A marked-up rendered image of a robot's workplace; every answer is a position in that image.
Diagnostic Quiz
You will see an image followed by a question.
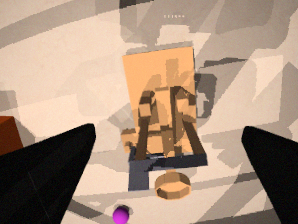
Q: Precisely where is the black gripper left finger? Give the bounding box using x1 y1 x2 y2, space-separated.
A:
0 123 97 224

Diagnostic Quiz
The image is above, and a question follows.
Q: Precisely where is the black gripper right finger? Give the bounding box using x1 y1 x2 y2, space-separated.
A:
242 127 298 224

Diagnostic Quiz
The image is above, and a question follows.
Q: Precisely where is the magenta ball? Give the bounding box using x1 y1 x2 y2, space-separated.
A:
113 206 129 224

